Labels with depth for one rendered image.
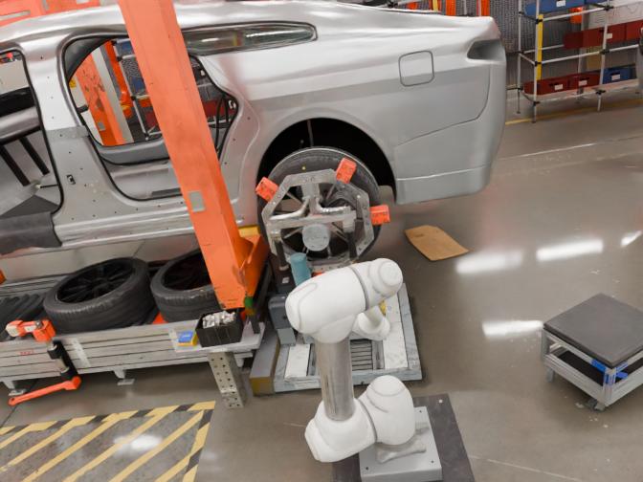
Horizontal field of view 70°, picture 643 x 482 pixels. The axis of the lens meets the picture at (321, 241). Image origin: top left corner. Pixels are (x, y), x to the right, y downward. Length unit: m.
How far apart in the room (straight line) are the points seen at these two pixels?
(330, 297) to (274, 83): 1.56
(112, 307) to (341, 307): 2.11
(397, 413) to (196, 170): 1.32
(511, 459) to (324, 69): 1.99
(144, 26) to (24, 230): 1.78
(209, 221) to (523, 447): 1.73
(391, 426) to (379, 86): 1.62
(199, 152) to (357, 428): 1.31
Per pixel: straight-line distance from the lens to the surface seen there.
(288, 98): 2.52
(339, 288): 1.19
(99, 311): 3.10
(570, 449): 2.38
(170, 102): 2.11
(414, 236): 3.90
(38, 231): 3.37
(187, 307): 2.80
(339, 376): 1.40
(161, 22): 2.08
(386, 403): 1.66
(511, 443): 2.35
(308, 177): 2.24
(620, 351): 2.34
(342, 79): 2.48
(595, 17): 7.82
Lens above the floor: 1.82
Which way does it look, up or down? 26 degrees down
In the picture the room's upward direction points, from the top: 11 degrees counter-clockwise
